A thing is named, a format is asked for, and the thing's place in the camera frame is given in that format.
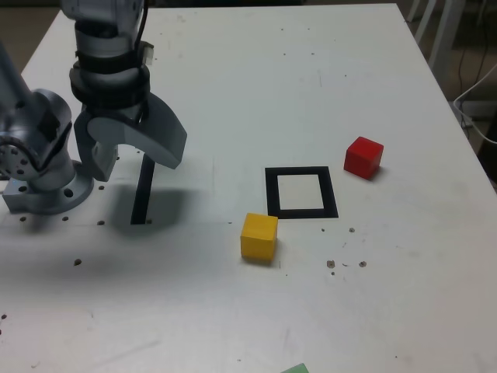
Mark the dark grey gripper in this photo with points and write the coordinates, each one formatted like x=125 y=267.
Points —
x=116 y=113

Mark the yellow cube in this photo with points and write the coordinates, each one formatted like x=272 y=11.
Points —
x=258 y=241

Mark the red cube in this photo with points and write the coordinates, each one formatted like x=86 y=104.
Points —
x=363 y=157

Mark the green cube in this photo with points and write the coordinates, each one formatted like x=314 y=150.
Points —
x=297 y=369

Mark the black tape square outline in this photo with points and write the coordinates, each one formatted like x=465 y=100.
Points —
x=272 y=192

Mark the black tape strip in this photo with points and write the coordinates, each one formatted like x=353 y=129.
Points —
x=141 y=194

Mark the white furniture leg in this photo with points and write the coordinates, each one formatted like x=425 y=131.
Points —
x=444 y=35

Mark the white chair frame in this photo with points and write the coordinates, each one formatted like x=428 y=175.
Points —
x=421 y=19

